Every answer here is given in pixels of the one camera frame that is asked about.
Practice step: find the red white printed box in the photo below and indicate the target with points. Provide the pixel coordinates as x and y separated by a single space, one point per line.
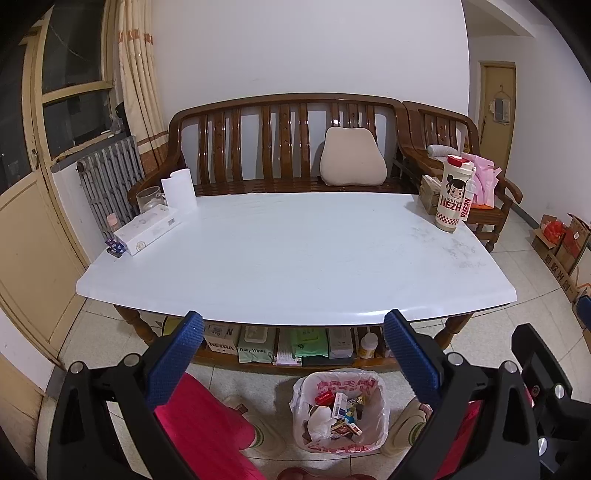
220 339

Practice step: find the yellow door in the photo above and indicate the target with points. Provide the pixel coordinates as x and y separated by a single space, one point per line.
489 143

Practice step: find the glass mug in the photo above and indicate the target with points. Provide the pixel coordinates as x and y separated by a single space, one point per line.
147 199

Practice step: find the small pink bottle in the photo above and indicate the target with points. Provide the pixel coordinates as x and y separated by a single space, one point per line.
111 224

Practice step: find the baby wipes pack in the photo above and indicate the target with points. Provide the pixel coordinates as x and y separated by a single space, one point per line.
256 344

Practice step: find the grey radiator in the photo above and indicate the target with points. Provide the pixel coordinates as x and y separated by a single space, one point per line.
111 170

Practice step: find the wooden slatted sofa bench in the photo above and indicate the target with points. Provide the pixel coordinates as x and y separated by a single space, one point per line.
286 104

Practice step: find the brown cardboard box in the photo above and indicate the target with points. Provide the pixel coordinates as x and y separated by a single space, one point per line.
577 240

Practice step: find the person's right white shoe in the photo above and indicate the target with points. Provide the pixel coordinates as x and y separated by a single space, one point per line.
401 429

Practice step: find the beige tissue box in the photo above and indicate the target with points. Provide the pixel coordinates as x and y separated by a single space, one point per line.
429 194

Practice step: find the red plastic bag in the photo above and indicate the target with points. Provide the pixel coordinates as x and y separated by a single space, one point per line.
554 230

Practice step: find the orange bag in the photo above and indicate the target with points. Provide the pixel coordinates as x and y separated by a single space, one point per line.
485 207

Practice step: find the white paper towel roll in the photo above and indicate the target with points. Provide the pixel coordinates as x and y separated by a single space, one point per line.
180 191

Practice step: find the white tissue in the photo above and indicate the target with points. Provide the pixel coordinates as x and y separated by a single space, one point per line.
318 422

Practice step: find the long white box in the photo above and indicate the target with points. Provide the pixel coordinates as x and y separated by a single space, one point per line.
147 228

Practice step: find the wooden armchair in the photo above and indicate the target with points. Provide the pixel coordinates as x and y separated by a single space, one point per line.
415 134

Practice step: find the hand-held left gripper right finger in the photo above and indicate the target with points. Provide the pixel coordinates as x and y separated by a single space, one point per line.
411 355

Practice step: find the person's white shoe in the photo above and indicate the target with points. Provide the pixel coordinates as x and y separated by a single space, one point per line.
263 438
401 429

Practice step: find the beige back cushion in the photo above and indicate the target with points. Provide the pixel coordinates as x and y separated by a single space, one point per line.
353 159

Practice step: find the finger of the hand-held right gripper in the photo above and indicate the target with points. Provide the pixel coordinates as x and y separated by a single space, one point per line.
538 355

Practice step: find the person's red pants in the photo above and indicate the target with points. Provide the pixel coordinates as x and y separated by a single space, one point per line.
198 415

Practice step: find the cartoon print water bottle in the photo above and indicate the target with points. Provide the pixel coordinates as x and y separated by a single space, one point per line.
452 203

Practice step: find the red cigarette box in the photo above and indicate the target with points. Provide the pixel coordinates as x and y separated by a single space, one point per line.
324 398

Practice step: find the white yellow pill bottle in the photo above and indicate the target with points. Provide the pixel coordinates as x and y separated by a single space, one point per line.
368 347

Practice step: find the small white box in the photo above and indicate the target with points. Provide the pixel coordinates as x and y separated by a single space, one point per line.
340 342

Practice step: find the red white booklet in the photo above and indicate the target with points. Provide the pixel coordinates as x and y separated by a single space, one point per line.
286 346

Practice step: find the blue white medicine box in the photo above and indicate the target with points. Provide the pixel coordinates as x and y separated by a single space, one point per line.
339 406

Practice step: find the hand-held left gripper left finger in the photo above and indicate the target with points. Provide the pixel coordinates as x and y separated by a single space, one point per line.
178 355

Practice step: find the grey pillow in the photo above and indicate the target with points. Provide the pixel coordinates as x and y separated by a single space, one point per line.
438 151

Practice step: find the green packet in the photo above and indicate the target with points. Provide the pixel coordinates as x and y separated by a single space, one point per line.
311 341

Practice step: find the gold candy wrapper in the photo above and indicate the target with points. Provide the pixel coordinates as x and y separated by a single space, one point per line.
362 400

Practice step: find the open printed cardboard box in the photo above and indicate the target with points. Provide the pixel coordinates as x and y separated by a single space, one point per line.
551 263

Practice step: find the hanger with cloth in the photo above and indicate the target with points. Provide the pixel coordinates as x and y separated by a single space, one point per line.
501 110

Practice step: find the cream curtain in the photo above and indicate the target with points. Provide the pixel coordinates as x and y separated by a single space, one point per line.
138 69

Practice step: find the person's left white shoe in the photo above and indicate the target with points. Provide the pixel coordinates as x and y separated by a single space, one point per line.
263 438

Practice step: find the yellow framed window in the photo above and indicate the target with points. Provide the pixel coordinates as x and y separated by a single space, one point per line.
74 88

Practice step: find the small purple lighter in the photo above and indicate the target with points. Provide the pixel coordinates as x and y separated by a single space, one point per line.
114 248

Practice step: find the bin with white plastic bag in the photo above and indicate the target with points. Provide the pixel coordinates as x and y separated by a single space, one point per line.
369 415

